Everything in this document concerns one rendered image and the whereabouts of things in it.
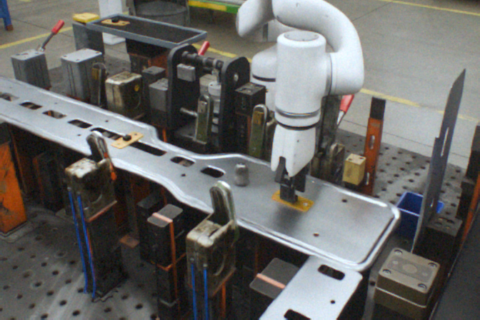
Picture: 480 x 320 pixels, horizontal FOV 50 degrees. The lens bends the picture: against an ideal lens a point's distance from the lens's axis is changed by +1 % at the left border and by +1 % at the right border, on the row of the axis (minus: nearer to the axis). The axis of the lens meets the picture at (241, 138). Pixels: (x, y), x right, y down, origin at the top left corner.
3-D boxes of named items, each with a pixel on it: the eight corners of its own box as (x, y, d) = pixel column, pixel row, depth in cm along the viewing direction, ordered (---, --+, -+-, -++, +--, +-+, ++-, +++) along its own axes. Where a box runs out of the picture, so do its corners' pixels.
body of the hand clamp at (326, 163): (301, 268, 132) (309, 148, 115) (313, 253, 137) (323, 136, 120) (322, 278, 129) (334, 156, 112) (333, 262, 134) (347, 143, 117)
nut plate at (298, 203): (270, 198, 107) (270, 193, 106) (278, 190, 110) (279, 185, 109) (306, 212, 103) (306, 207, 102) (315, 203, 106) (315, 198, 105)
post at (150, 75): (152, 188, 163) (141, 69, 144) (163, 181, 167) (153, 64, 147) (164, 193, 161) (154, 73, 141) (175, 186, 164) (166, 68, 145)
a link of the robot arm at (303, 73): (321, 95, 100) (273, 95, 99) (327, 28, 93) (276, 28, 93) (328, 114, 92) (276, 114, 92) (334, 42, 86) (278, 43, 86)
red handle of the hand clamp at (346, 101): (313, 144, 113) (341, 88, 119) (315, 149, 115) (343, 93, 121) (331, 149, 111) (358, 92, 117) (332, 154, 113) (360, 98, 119)
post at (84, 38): (88, 141, 191) (69, 22, 169) (104, 132, 196) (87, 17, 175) (103, 146, 187) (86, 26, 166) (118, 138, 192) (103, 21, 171)
